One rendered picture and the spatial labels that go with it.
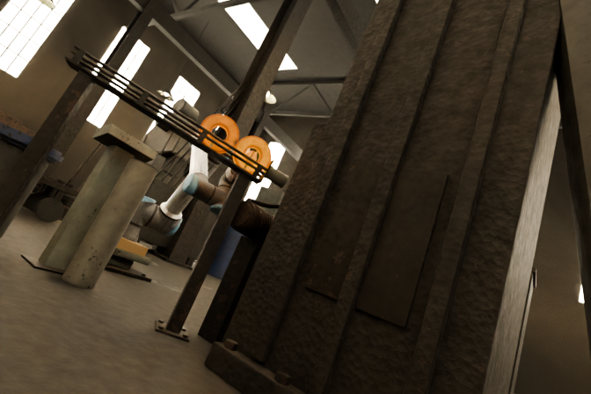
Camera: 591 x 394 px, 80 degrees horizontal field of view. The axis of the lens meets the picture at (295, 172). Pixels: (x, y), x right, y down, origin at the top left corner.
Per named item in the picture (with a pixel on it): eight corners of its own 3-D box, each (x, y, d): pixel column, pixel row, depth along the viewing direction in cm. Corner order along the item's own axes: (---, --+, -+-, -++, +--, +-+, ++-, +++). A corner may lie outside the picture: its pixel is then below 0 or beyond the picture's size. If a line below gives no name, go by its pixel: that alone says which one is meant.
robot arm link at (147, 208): (116, 214, 219) (131, 189, 224) (142, 226, 227) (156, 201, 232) (120, 215, 206) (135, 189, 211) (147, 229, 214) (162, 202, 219)
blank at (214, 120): (246, 127, 142) (244, 130, 145) (213, 105, 139) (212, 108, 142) (226, 159, 137) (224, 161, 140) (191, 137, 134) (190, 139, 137)
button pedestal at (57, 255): (88, 280, 146) (160, 151, 164) (26, 266, 128) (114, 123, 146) (72, 269, 156) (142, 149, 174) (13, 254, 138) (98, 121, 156)
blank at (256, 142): (278, 149, 145) (275, 150, 149) (246, 127, 142) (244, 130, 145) (259, 180, 141) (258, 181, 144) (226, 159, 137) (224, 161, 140)
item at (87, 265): (98, 291, 136) (163, 172, 151) (68, 285, 127) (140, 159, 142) (85, 281, 144) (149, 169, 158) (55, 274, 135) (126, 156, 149)
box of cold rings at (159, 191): (163, 252, 542) (189, 201, 567) (199, 270, 483) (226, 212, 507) (87, 224, 454) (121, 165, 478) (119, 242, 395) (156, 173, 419)
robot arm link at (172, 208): (146, 217, 231) (214, 129, 215) (170, 229, 239) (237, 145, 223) (142, 231, 218) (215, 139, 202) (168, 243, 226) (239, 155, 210)
